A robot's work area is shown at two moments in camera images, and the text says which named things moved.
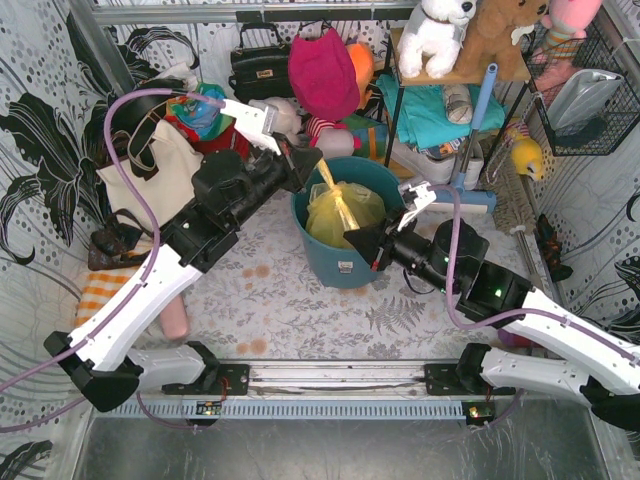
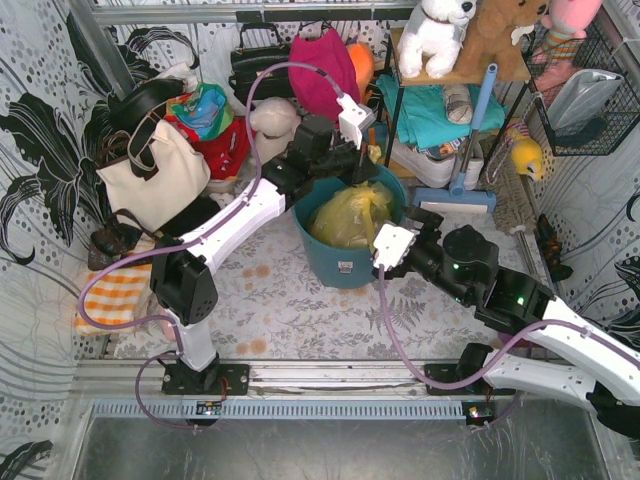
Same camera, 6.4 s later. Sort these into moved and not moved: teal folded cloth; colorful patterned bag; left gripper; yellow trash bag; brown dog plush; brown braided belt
Moved: yellow trash bag; left gripper
Not moved: brown dog plush; colorful patterned bag; brown braided belt; teal folded cloth
